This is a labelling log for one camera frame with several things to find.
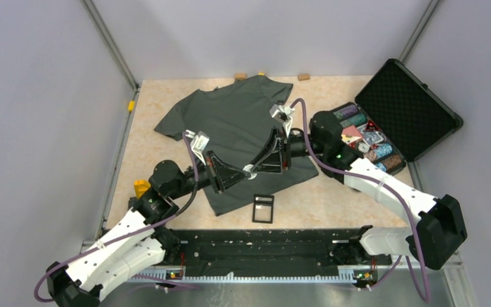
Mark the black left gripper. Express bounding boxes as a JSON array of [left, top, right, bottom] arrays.
[[169, 150, 251, 200]]

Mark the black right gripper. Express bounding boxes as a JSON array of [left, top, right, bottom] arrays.
[[251, 126, 326, 174]]

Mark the blue round brooch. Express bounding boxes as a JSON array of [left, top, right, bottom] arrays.
[[243, 164, 258, 180]]

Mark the dark grey t-shirt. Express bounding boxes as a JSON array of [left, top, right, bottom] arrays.
[[154, 75, 318, 216]]

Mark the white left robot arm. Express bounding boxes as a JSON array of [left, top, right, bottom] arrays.
[[42, 150, 256, 306]]

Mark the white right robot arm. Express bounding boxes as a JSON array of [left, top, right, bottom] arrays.
[[244, 111, 467, 270]]

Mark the black square brooch stand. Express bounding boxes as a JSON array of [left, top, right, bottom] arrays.
[[252, 194, 275, 224]]

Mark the tan wooden block right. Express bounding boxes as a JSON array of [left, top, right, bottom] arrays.
[[297, 74, 311, 81]]

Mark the yellow triangular wedge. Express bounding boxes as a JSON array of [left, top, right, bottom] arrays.
[[134, 180, 151, 199]]

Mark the black poker chip case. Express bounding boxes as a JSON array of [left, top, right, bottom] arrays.
[[332, 59, 464, 175]]

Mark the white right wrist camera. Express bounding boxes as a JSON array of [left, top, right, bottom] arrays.
[[269, 104, 295, 137]]

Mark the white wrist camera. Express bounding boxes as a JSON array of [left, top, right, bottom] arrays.
[[183, 130, 210, 165], [269, 104, 295, 137]]

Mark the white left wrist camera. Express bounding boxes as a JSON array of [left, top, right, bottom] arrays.
[[183, 130, 210, 165]]

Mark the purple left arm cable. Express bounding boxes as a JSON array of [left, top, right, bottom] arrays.
[[33, 131, 202, 304]]

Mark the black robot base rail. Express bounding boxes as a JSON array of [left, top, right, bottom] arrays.
[[162, 228, 393, 278]]

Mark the yellow wall bracket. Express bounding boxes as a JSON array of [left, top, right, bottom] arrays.
[[127, 100, 136, 113]]

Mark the white slotted cable duct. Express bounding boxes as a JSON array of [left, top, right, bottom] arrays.
[[128, 268, 373, 284]]

